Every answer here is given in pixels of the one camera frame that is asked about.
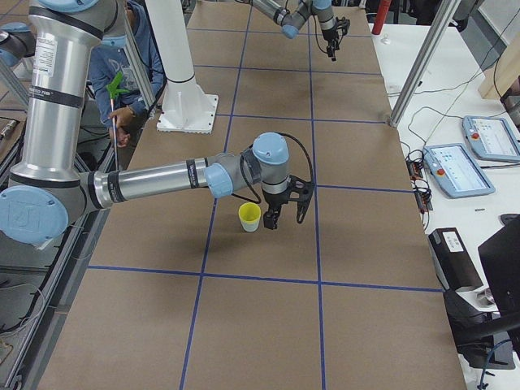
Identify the black box with label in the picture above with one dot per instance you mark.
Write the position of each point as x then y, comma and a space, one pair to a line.
453, 265

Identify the black computer monitor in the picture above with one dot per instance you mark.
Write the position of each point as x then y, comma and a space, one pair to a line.
499, 256

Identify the teach pendant tablet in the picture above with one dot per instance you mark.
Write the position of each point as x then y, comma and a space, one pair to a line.
456, 171
491, 138

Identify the yellow plastic cup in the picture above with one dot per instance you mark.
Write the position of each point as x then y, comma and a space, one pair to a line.
249, 211

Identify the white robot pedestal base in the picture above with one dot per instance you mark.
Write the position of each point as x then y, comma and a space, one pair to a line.
185, 106

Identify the near teach pendant tablet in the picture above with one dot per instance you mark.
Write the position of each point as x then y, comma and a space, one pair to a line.
456, 171

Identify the far teach pendant tablet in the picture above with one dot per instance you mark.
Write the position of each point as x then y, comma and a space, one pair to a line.
491, 138

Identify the person in blue shirt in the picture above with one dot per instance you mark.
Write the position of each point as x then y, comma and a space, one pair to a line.
105, 62

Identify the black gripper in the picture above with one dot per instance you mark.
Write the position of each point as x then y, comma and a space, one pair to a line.
275, 201
329, 31

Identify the person's hand on stick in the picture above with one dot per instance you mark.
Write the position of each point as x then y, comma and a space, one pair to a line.
122, 117

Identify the aluminium frame post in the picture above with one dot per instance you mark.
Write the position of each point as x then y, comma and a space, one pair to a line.
428, 48

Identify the green tipped grabber stick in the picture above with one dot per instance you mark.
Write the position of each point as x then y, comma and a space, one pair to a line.
114, 91

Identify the green plastic cup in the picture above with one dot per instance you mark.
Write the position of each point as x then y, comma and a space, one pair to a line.
250, 226

